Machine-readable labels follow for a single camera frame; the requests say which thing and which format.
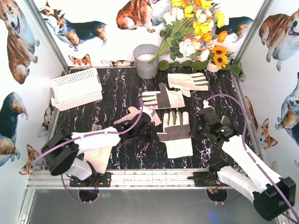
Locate purple cable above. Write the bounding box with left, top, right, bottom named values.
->
left=205, top=94, right=299, bottom=224
left=32, top=98, right=145, bottom=204

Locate small sunflower pot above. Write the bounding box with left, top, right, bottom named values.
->
left=206, top=45, right=234, bottom=72

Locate green moss stone right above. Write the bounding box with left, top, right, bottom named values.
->
left=230, top=64, right=242, bottom=75

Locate artificial flower bouquet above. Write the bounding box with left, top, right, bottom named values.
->
left=152, top=0, right=229, bottom=61

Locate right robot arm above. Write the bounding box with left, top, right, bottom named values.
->
left=192, top=107, right=296, bottom=221

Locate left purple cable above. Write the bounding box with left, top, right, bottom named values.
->
left=32, top=98, right=145, bottom=204

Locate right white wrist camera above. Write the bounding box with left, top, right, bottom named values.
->
left=203, top=100, right=214, bottom=109

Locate white perforated storage basket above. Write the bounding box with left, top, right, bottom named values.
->
left=49, top=68, right=103, bottom=112

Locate green moss stone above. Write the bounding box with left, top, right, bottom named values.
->
left=230, top=64, right=242, bottom=75
left=158, top=60, right=170, bottom=71

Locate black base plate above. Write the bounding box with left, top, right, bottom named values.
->
left=70, top=172, right=112, bottom=188
left=187, top=171, right=229, bottom=187

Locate white grey glove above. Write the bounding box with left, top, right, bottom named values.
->
left=157, top=111, right=193, bottom=159
left=142, top=83, right=185, bottom=110

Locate aluminium front rail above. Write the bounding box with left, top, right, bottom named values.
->
left=26, top=168, right=208, bottom=189

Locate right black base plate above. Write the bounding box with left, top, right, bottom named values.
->
left=187, top=171, right=229, bottom=187

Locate grey metal bucket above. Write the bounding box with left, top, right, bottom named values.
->
left=133, top=44, right=159, bottom=79

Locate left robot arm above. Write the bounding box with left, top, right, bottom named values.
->
left=42, top=113, right=157, bottom=187

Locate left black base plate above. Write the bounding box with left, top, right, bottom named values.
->
left=70, top=172, right=112, bottom=188

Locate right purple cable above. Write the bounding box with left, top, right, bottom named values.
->
left=205, top=94, right=299, bottom=224

